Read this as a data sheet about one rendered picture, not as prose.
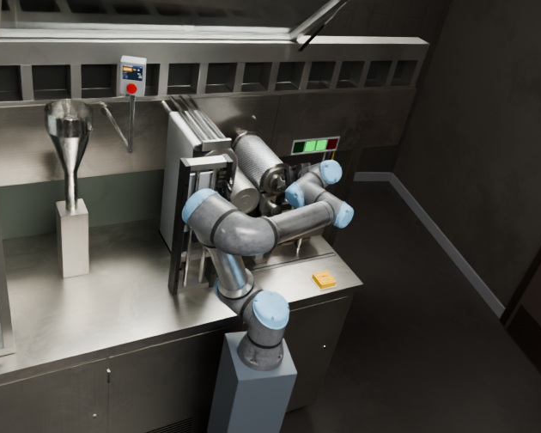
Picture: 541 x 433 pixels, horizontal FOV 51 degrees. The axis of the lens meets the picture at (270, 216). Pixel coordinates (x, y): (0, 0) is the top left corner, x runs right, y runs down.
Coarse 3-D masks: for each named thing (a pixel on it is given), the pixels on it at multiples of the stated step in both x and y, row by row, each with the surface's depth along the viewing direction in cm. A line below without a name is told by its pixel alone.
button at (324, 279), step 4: (320, 272) 222; (324, 272) 223; (328, 272) 223; (316, 276) 220; (320, 276) 221; (324, 276) 221; (328, 276) 222; (316, 280) 219; (320, 280) 219; (324, 280) 219; (328, 280) 219; (332, 280) 220; (320, 284) 217; (324, 284) 217; (328, 284) 218; (332, 284) 220; (320, 288) 218; (324, 288) 218
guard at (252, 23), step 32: (32, 0) 154; (64, 0) 158; (96, 0) 161; (128, 0) 164; (160, 0) 168; (192, 0) 172; (224, 0) 176; (256, 0) 180; (288, 0) 185; (320, 0) 189; (0, 32) 170; (32, 32) 174; (64, 32) 178; (96, 32) 183; (128, 32) 187; (160, 32) 192; (192, 32) 197; (224, 32) 202; (256, 32) 208; (288, 32) 214
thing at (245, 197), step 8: (240, 176) 211; (240, 184) 207; (248, 184) 208; (232, 192) 206; (240, 192) 206; (248, 192) 208; (256, 192) 209; (232, 200) 205; (240, 200) 208; (248, 200) 210; (256, 200) 212; (240, 208) 211; (248, 208) 212
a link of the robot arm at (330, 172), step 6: (324, 162) 178; (330, 162) 177; (336, 162) 179; (312, 168) 181; (318, 168) 179; (324, 168) 177; (330, 168) 177; (336, 168) 178; (318, 174) 178; (324, 174) 177; (330, 174) 177; (336, 174) 178; (324, 180) 178; (330, 180) 177; (336, 180) 178; (324, 186) 179
